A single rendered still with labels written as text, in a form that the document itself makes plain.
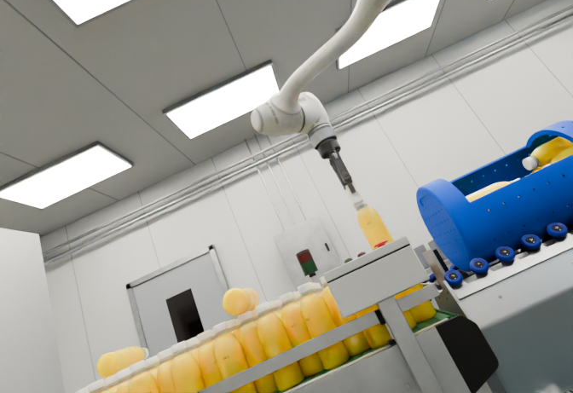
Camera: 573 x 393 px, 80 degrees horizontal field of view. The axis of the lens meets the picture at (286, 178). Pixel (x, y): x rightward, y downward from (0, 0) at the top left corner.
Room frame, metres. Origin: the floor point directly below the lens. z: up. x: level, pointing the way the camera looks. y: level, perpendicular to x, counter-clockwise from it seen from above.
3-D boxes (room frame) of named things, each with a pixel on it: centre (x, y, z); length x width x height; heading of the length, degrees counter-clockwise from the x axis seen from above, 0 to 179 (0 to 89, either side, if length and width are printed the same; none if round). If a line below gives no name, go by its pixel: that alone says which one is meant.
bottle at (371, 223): (1.10, -0.18, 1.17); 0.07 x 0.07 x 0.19
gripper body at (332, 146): (1.10, -0.18, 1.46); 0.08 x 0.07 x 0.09; 179
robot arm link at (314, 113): (1.09, -0.16, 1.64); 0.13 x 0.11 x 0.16; 128
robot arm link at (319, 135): (1.10, -0.17, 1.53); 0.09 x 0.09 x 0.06
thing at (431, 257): (1.11, -0.30, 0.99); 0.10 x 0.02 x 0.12; 178
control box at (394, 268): (0.83, -0.08, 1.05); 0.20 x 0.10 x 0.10; 88
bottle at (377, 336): (0.96, -0.05, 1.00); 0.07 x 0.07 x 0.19
